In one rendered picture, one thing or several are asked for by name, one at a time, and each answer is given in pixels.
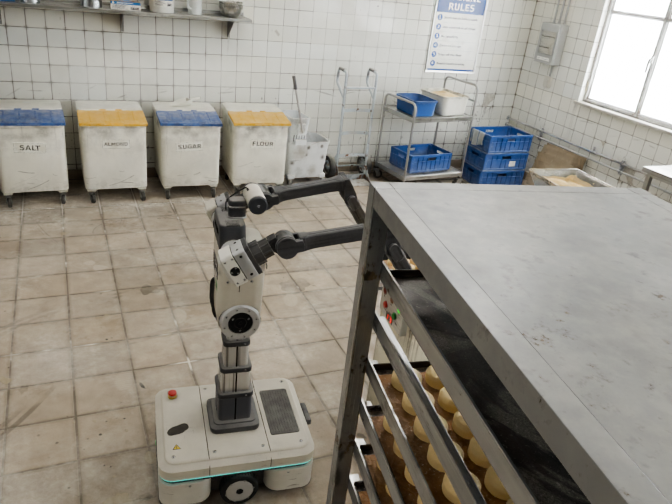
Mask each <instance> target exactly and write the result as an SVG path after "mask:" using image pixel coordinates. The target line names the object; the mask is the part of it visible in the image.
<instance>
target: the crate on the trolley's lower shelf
mask: <svg viewBox="0 0 672 504"><path fill-rule="evenodd" d="M407 148H408V145H397V146H391V153H390V159H389V163H391V164H392V165H393V166H395V167H397V168H399V169H401V170H403V171H404V170H405V164H406V157H407ZM411 148H415V150H410V154H409V160H408V166H407V173H408V174H415V173H426V172H436V171H446V170H447V169H449V168H450V163H451V158H452V153H451V152H449V151H447V150H445V149H443V148H440V147H438V146H436V145H434V144H431V143H427V144H412V145H411ZM437 150H438V151H441V152H443V153H442V154H440V153H437Z"/></svg>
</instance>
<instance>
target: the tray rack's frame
mask: <svg viewBox="0 0 672 504"><path fill-rule="evenodd" d="M389 184H390V185H391V186H392V187H393V188H394V189H375V195H374V202H373V208H374V209H375V211H376V212H377V213H378V215H379V216H380V217H381V219H382V220H383V221H384V223H385V224H386V225H387V227H388V228H389V230H390V231H391V232H392V234H393V235H394V236H395V238H396V239H397V240H398V242H399V243H400V245H401V246H402V247H403V249H404V250H405V251H406V253H407V254H408V255H409V257H410V258H411V259H412V261H413V262H414V264H415V265H416V266H417V268H418V269H419V270H420V272H421V273H422V274H423V276H424V277H425V278H426V280H427V281H428V283H429V284H430V285H431V287H432V288H433V289H434V291H435V292H436V293H437V295H438V296H439V298H440V299H441V300H442V302H443V303H444V304H445V306H446V307H447V308H448V310H449V311H450V312H451V314H452V315H453V317H454V318H455V319H456V321H457V322H458V323H459V325H460V326H461V327H462V329H463V330H464V332H465V333H466V334H467V336H468V337H469V338H470V340H471V341H472V342H473V344H474V345H475V346H476V348H477V349H478V351H479V352H480V353H481V355H482V356H483V357H484V359H485V360H486V361H487V363H488V364H489V365H490V367H491V368H492V370H493V371H494V372H495V374H496V375H497V376H498V378H499V379H500V380H501V382H502V383H503V385H504V386H505V387H506V389H507V390H508V391H509V393H510V394H511V395H512V397H513V398H514V399H515V401H516V402H517V404H518V405H519V406H520V408H521V409H522V410H523V412H524V413H525V414H526V416H527V417H528V418H529V420H530V421H531V423H532V424H533V425H534V427H535V428H536V429H537V431H538V432H539V433H540V435H541V436H542V438H543V439H544V440H545V442H546V443H547V444H548V446H549V447H550V448H551V450H552V451H553V452H554V454H555V455H556V457H557V458H558V459H559V461H560V462H561V463H562V465H563V466H564V467H565V469H566V470H567V471H568V473H569V474H570V476H571V477H572V478H573V480H574V481H575V482H576V484H577V485H578V486H579V488H580V489H581V491H582V492H583V493H584V495H585V496H586V497H587V499H588V500H589V501H590V503H591V504H672V205H671V204H670V203H668V202H666V201H664V200H662V199H660V198H658V197H656V196H654V195H650V194H636V193H634V192H632V191H630V190H629V189H627V188H613V187H573V186H532V185H492V184H452V183H411V182H389Z"/></svg>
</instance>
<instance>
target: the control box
mask: <svg viewBox="0 0 672 504"><path fill-rule="evenodd" d="M384 288H385V287H384V285H383V288H382V294H381V301H380V307H379V308H380V310H381V311H382V312H383V314H384V315H385V317H386V316H388V319H387V318H386V319H387V320H388V321H389V320H391V323H390V322H389V323H390V324H391V325H392V327H393V328H394V330H395V331H396V332H397V334H398V335H399V336H400V337H401V336H406V331H407V326H408V325H407V324H406V322H405V320H404V319H403V317H402V315H401V314H400V313H398V311H397V307H396V305H395V304H394V302H393V304H392V303H391V301H390V298H391V297H390V295H389V294H388V292H386V295H385V294H384ZM384 301H386V302H387V308H384V306H383V302H384ZM387 313H388V314H387ZM392 313H395V314H396V319H395V320H393V319H392ZM390 317H391V318H390Z"/></svg>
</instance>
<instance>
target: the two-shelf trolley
mask: <svg viewBox="0 0 672 504"><path fill-rule="evenodd" d="M448 78H450V79H454V80H457V81H460V82H463V83H466V84H469V85H473V86H475V87H476V95H475V100H473V99H470V98H469V99H468V100H470V101H472V102H474V105H473V110H472V115H469V114H466V113H464V114H463V115H459V116H441V115H438V114H436V113H434V114H433V116H432V117H416V111H417V107H416V104H415V103H414V102H412V101H409V100H407V99H404V98H402V97H399V96H397V95H394V94H392V93H387V94H386V95H385V98H384V105H383V113H382V120H381V127H380V134H379V142H378V149H377V156H376V161H375V166H373V167H374V168H373V169H374V172H373V176H374V177H375V178H380V177H381V176H382V171H381V170H380V169H379V168H381V169H383V170H384V171H386V172H388V173H390V174H391V175H393V176H395V177H397V178H398V179H400V180H402V181H401V182H405V181H414V180H424V179H435V178H445V177H456V176H458V178H456V179H455V180H453V181H452V184H461V181H462V180H463V179H462V178H463V177H462V173H463V167H464V162H465V157H466V152H467V147H468V142H469V137H470V132H471V127H472V122H473V119H474V112H475V107H476V103H477V97H478V92H479V88H478V86H477V85H476V84H475V83H471V82H468V81H465V80H461V79H458V78H455V77H452V76H447V77H446V78H445V80H444V85H443V88H445V87H446V81H447V79H448ZM388 95H390V96H392V97H395V98H397V99H400V100H403V101H405V102H408V103H410V104H412V105H413V106H414V114H413V116H411V115H409V114H407V113H404V112H402V111H400V110H398V109H397V105H386V101H387V97H388ZM385 111H386V112H389V113H391V114H393V115H396V116H398V117H400V118H402V119H405V120H407V121H409V122H412V126H411V132H410V139H409V145H408V151H407V157H406V164H405V170H404V171H403V170H401V169H399V168H397V167H395V166H393V165H392V164H391V163H389V160H381V161H378V158H379V151H380V144H381V137H382V130H383V123H384V115H385ZM456 121H470V125H469V130H468V135H467V140H466V145H465V150H464V155H463V160H462V165H461V170H458V169H456V168H454V167H452V166H450V168H449V169H447V170H446V171H436V172H426V173H415V174H408V173H407V166H408V160H409V154H410V148H411V142H412V136H413V129H414V123H429V122H437V125H436V131H435V137H434V142H433V144H434V145H435V143H436V138H437V132H438V127H439V122H456Z"/></svg>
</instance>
